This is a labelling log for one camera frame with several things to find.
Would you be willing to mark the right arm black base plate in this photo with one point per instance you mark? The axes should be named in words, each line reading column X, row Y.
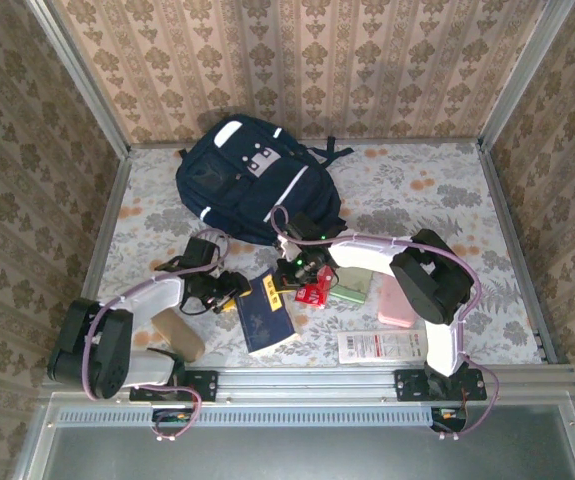
column 412, row 386

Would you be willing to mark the wide aluminium base rail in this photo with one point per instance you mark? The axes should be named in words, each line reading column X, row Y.
column 307, row 385

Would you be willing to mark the navy blue backpack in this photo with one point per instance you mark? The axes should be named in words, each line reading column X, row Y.
column 257, row 190

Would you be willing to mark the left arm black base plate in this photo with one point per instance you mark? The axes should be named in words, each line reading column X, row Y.
column 202, row 385

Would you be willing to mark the red tissue pack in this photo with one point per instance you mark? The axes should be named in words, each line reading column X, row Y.
column 314, row 295

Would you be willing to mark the pink pencil case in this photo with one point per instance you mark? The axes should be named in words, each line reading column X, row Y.
column 397, row 305

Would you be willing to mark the grey metal tray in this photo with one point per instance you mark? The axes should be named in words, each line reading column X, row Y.
column 307, row 455

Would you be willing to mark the white plastic supply package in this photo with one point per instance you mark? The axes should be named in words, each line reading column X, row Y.
column 382, row 346

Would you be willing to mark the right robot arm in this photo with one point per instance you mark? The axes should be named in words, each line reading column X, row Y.
column 427, row 285

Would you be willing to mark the navy book with yellow label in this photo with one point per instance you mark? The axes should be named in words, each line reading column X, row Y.
column 267, row 320

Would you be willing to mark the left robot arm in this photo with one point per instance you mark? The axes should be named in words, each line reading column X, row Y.
column 102, row 345

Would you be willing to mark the tan glasses case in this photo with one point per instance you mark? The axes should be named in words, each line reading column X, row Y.
column 182, row 337

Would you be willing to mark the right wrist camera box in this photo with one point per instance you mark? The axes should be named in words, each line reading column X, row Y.
column 285, row 244

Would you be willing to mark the green card box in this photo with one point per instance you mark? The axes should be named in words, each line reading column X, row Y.
column 354, row 290

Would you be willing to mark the aluminium frame post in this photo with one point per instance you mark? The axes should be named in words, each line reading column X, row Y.
column 84, row 82
column 524, row 75

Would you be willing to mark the aluminium table edge rail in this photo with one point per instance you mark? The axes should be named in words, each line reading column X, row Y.
column 108, row 220
column 508, row 225

